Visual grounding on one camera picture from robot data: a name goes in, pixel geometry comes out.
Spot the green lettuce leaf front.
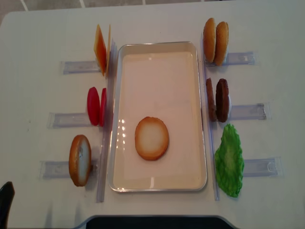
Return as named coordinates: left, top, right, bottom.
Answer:
left=214, top=124, right=244, bottom=198

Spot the red tomato slice right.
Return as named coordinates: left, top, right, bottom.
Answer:
left=99, top=88, right=107, bottom=126

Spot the red tomato slice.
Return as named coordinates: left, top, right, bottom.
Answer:
left=87, top=87, right=100, bottom=125
left=99, top=88, right=107, bottom=126

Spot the red tomato slice left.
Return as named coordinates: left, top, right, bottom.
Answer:
left=87, top=87, right=100, bottom=125

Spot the brown meat patty left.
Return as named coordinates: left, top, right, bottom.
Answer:
left=206, top=78, right=217, bottom=122

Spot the dark brown meat patty right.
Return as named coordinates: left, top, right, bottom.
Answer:
left=216, top=79, right=230, bottom=123

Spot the yellow cheese slice right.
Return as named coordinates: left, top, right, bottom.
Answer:
left=105, top=24, right=111, bottom=77

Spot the orange cheese slice left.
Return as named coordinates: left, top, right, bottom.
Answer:
left=93, top=24, right=107, bottom=76

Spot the toasted bun slice on tray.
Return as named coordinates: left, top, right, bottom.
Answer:
left=135, top=116, right=169, bottom=161

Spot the white rectangular metal tray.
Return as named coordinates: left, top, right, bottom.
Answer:
left=107, top=42, right=207, bottom=192

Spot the clear long strip left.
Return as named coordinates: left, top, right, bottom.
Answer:
left=96, top=38, right=117, bottom=203

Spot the clear long strip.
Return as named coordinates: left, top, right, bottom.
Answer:
left=96, top=38, right=117, bottom=203
left=200, top=32, right=220, bottom=201

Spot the clear long strip right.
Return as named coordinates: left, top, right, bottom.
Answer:
left=200, top=32, right=220, bottom=201

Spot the upright bun slice left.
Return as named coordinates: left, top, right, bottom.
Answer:
left=69, top=135, right=92, bottom=187

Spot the golden bun slice left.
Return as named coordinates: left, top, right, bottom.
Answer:
left=203, top=18, right=216, bottom=62

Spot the golden bun slice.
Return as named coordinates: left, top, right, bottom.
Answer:
left=203, top=18, right=216, bottom=62
left=214, top=21, right=229, bottom=66

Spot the golden bun slice right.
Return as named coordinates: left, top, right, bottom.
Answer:
left=214, top=21, right=229, bottom=66

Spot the dark base bottom edge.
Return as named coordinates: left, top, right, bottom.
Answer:
left=84, top=216, right=233, bottom=229

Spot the black object bottom left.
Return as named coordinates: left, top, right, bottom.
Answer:
left=0, top=181, right=15, bottom=229

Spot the clear holder rail top left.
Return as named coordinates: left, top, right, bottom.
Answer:
left=61, top=61, right=101, bottom=74

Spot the clear holder rail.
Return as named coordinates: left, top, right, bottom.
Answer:
left=39, top=159, right=99, bottom=179
left=61, top=61, right=101, bottom=74
left=205, top=50, right=259, bottom=67
left=228, top=103, right=272, bottom=121
left=243, top=157, right=283, bottom=177
left=47, top=113, right=92, bottom=129

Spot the clear holder rail middle left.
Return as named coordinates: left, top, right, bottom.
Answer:
left=47, top=113, right=92, bottom=129

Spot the clear holder rail middle right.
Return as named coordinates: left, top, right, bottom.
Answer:
left=228, top=103, right=272, bottom=121

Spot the clear holder rail top right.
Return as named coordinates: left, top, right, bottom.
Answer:
left=205, top=50, right=259, bottom=67

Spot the clear holder rail bottom left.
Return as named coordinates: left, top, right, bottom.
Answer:
left=39, top=159, right=99, bottom=179

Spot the clear holder rail bottom right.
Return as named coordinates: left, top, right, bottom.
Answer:
left=243, top=157, right=283, bottom=177

